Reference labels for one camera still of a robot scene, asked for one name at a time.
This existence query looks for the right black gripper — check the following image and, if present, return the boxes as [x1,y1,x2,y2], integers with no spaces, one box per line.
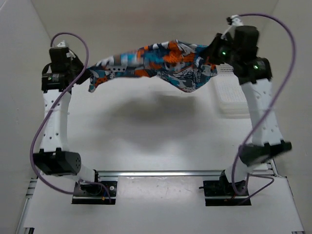
[198,34,239,67]

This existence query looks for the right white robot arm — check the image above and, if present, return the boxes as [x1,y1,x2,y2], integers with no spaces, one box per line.
[208,25,292,195]

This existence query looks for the white plastic basket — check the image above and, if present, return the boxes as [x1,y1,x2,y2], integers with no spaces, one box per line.
[212,64,250,118]

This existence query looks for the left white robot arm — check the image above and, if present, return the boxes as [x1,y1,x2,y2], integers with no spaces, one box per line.
[34,42,102,195]

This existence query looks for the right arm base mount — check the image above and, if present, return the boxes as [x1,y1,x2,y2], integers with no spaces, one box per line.
[199,180,252,207]

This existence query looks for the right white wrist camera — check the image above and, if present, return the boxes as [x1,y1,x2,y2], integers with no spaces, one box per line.
[221,15,244,40]

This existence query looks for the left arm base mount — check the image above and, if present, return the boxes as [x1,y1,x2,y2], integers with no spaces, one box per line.
[72,177,118,205]

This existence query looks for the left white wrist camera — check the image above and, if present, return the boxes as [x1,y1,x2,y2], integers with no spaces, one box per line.
[56,40,76,59]

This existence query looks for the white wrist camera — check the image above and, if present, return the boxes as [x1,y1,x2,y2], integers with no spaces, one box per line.
[221,15,244,40]
[56,40,76,59]

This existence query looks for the right aluminium rail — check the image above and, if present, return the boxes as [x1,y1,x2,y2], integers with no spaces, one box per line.
[267,159,279,177]

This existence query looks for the front aluminium rail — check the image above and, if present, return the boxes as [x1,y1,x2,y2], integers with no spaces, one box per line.
[98,170,222,177]

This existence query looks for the colourful patterned shorts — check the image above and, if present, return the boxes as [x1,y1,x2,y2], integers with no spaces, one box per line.
[88,39,218,93]

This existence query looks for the aluminium rail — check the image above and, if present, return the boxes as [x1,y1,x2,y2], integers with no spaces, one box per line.
[267,159,279,177]
[98,170,222,177]

